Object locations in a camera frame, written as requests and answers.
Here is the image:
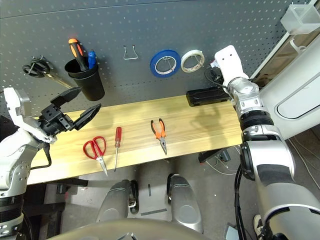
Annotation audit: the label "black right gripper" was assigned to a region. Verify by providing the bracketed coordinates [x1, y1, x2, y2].
[209, 67, 225, 86]

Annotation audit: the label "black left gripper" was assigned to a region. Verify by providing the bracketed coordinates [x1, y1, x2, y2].
[37, 86, 102, 137]

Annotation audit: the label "red handled screwdriver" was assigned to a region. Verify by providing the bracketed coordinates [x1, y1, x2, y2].
[113, 126, 123, 173]

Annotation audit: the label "red handled scissors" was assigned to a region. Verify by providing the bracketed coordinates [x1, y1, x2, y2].
[82, 136, 109, 177]

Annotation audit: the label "orange black pliers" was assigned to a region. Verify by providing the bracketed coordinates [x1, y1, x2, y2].
[150, 118, 168, 156]

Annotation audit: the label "metal pegboard hook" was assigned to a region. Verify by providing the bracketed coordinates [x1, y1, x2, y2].
[162, 56, 176, 72]
[191, 54, 205, 68]

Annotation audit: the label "dark grey pegboard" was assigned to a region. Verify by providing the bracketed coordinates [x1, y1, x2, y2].
[0, 0, 296, 118]

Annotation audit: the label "black rectangular box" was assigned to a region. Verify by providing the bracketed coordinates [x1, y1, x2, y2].
[186, 86, 231, 108]

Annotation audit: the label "black plastic cup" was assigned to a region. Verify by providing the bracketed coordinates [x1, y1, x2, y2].
[64, 57, 105, 102]

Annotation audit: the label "white tape roll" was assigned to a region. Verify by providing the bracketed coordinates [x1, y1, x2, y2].
[180, 49, 206, 73]

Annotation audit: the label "blue marker pen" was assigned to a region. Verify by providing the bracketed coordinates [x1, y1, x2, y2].
[87, 49, 98, 70]

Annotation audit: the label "orange black screwdriver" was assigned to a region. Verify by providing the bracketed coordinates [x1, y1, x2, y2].
[68, 38, 90, 72]

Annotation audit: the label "blue tape roll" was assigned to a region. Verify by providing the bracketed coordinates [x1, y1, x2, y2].
[149, 49, 181, 78]

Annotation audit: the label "black table foot bar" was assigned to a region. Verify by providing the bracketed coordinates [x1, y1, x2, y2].
[46, 176, 89, 187]

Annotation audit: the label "black power adapter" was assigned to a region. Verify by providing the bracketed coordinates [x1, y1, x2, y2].
[219, 149, 231, 162]

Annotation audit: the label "clear plastic bin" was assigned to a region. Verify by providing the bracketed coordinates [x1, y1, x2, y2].
[280, 4, 320, 35]

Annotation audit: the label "silver left robot leg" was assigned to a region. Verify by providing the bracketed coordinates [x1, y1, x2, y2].
[96, 179, 140, 223]

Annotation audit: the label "silver robot leg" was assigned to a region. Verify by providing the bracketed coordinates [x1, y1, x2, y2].
[96, 179, 140, 223]
[166, 173, 204, 233]

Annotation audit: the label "grey robot torso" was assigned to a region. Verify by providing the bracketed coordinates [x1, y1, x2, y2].
[47, 217, 208, 240]

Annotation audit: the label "silver right robot leg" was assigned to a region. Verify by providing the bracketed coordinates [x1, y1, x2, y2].
[166, 173, 204, 233]

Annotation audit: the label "black white shoe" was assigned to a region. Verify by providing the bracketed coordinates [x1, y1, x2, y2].
[252, 214, 266, 238]

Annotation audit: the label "grey foot pedal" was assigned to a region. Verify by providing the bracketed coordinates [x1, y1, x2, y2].
[224, 224, 241, 240]

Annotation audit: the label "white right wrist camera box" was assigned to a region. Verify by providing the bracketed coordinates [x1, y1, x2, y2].
[214, 45, 251, 87]

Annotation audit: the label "black handled scissors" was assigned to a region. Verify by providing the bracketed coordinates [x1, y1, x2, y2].
[22, 56, 73, 90]

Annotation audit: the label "white pegboard frame post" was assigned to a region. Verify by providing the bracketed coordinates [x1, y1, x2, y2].
[249, 31, 295, 80]

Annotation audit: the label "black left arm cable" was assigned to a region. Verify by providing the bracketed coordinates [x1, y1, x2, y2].
[29, 143, 53, 171]

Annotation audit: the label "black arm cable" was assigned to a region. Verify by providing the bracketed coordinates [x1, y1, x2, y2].
[29, 143, 53, 171]
[233, 164, 247, 240]

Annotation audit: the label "wire pliers holder hook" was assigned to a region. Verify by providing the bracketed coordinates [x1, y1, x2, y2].
[123, 44, 139, 61]

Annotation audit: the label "white floor cable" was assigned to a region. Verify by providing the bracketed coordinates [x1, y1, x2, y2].
[206, 147, 242, 176]

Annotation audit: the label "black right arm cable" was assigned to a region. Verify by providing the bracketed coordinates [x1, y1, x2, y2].
[233, 164, 247, 240]

